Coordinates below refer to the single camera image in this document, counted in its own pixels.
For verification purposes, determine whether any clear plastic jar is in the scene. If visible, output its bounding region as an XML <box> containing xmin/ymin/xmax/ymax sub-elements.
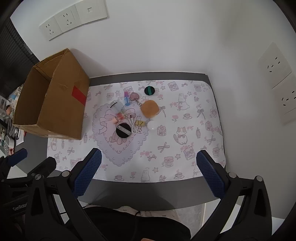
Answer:
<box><xmin>110</xmin><ymin>101</ymin><xmax>124</xmax><ymax>113</ymax></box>

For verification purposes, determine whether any white wall switch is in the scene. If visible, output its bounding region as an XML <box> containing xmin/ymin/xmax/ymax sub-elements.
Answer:
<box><xmin>75</xmin><ymin>0</ymin><xmax>108</xmax><ymax>24</ymax></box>

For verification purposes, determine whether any pink heart keychain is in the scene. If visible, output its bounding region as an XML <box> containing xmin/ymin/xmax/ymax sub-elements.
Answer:
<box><xmin>130</xmin><ymin>92</ymin><xmax>143</xmax><ymax>107</ymax></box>

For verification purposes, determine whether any white cable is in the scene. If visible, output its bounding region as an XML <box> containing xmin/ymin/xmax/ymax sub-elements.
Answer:
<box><xmin>128</xmin><ymin>114</ymin><xmax>142</xmax><ymax>134</ymax></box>

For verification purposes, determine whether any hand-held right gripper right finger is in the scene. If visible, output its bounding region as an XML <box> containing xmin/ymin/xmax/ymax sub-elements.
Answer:
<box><xmin>192</xmin><ymin>150</ymin><xmax>272</xmax><ymax>241</ymax></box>

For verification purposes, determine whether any black round disc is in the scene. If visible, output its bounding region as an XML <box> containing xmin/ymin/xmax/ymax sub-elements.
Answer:
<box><xmin>116</xmin><ymin>123</ymin><xmax>132</xmax><ymax>139</ymax></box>

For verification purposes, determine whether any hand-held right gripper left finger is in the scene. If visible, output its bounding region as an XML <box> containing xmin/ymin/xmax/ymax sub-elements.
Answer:
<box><xmin>25</xmin><ymin>148</ymin><xmax>102</xmax><ymax>241</ymax></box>

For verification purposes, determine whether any white wall socket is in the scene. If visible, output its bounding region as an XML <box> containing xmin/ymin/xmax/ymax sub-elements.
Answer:
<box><xmin>55</xmin><ymin>9</ymin><xmax>83</xmax><ymax>33</ymax></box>
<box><xmin>39</xmin><ymin>20</ymin><xmax>62</xmax><ymax>42</ymax></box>
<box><xmin>258</xmin><ymin>42</ymin><xmax>292</xmax><ymax>89</ymax></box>
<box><xmin>272</xmin><ymin>73</ymin><xmax>296</xmax><ymax>115</ymax></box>

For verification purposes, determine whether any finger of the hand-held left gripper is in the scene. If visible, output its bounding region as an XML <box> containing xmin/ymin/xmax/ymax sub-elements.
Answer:
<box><xmin>0</xmin><ymin>148</ymin><xmax>28</xmax><ymax>171</ymax></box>
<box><xmin>22</xmin><ymin>157</ymin><xmax>57</xmax><ymax>181</ymax></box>

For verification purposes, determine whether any brown cardboard box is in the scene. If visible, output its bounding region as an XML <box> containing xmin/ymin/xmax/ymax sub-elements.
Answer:
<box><xmin>13</xmin><ymin>48</ymin><xmax>90</xmax><ymax>141</ymax></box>

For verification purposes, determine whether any pile of printed papers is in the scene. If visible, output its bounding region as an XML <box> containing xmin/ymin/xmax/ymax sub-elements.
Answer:
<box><xmin>0</xmin><ymin>85</ymin><xmax>26</xmax><ymax>158</ymax></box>

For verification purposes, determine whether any white cartoon printed mat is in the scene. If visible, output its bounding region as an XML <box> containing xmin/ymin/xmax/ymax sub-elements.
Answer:
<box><xmin>47</xmin><ymin>80</ymin><xmax>226</xmax><ymax>182</ymax></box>

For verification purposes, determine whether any black mesh panel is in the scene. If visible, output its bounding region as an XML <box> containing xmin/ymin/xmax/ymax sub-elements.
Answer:
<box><xmin>0</xmin><ymin>16</ymin><xmax>40</xmax><ymax>94</ymax></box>

